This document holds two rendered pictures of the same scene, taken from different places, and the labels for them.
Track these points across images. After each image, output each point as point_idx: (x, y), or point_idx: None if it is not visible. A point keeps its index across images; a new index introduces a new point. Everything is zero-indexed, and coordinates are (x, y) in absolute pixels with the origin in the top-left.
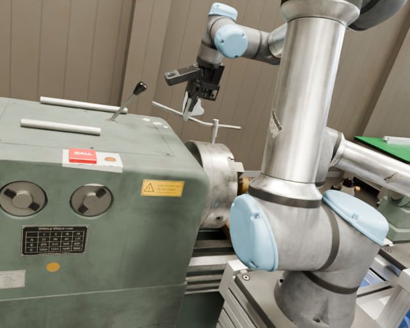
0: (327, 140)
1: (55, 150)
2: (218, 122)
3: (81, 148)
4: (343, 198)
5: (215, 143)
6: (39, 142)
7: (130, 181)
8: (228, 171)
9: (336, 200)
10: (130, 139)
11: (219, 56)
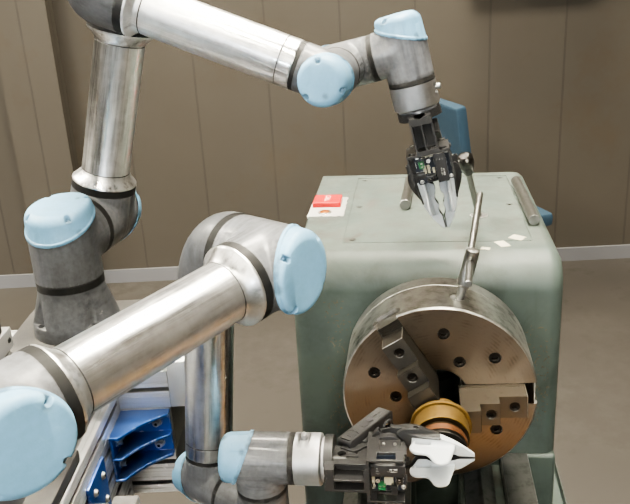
0: (198, 225)
1: (346, 195)
2: (467, 254)
3: (354, 203)
4: (71, 199)
5: (464, 303)
6: (366, 190)
7: None
8: (370, 323)
9: (69, 192)
10: (399, 223)
11: (393, 100)
